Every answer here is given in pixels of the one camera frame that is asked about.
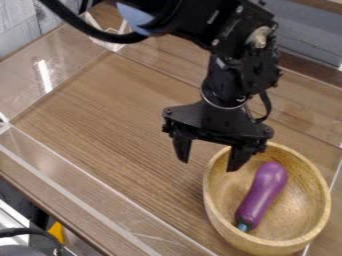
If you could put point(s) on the purple toy eggplant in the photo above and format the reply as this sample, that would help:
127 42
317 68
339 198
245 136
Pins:
269 182

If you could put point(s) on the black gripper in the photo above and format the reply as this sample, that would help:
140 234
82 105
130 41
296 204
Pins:
200 121

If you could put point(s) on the brown wooden bowl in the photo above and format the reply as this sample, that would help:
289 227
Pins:
297 216

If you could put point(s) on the black device with yellow label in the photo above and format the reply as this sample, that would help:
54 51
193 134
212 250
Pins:
75 247

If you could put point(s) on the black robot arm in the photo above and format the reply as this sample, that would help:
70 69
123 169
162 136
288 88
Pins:
236 30

